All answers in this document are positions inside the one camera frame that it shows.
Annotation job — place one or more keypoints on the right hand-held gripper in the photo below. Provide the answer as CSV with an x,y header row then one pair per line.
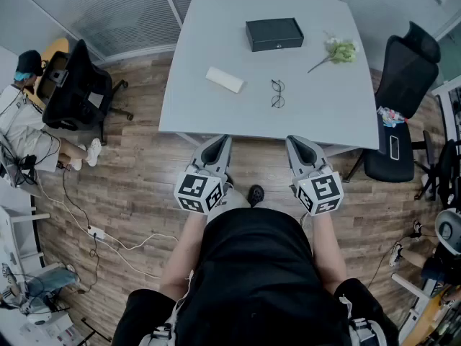
x,y
320,189

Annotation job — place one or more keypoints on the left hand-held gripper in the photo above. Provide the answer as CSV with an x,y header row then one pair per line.
x,y
194,189

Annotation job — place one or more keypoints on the white glasses case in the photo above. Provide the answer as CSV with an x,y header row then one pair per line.
x,y
225,79

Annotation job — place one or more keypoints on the person's right forearm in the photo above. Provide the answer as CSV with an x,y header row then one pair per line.
x,y
326,251

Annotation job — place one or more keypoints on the person's left forearm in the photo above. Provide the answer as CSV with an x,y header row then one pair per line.
x,y
183,251

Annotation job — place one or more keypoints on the person's light trousers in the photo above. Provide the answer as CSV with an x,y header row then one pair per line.
x,y
230,204

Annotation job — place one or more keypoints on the person's black shoe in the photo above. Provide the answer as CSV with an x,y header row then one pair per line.
x,y
256,195

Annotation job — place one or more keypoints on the black phone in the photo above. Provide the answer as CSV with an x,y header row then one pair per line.
x,y
394,147

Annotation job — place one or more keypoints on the colourful snack packets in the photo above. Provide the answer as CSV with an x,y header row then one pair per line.
x,y
390,116

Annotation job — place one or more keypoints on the green artificial flower sprig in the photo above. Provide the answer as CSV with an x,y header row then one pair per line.
x,y
342,50

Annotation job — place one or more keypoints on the black office chair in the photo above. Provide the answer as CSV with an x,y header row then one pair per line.
x,y
79,78
407,81
452,171

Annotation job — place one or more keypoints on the person's black shirt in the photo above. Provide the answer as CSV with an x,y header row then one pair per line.
x,y
255,276

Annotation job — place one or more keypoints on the black rectangular box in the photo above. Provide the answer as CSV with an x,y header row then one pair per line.
x,y
273,31

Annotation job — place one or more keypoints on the white power strip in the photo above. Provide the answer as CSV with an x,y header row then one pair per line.
x,y
96,232

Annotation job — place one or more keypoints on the grey round chair back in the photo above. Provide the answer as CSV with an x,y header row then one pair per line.
x,y
448,229

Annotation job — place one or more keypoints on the yellow round table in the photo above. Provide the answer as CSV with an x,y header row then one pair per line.
x,y
54,47

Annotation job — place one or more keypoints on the wooden desk with white legs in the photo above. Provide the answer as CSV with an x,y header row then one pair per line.
x,y
432,315

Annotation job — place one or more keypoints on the blue denim cloth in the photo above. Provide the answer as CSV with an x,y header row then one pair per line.
x,y
50,281

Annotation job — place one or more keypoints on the black metal stand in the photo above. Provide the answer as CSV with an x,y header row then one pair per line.
x,y
95,332

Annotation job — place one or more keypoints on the white round device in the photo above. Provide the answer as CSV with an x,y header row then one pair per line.
x,y
37,319

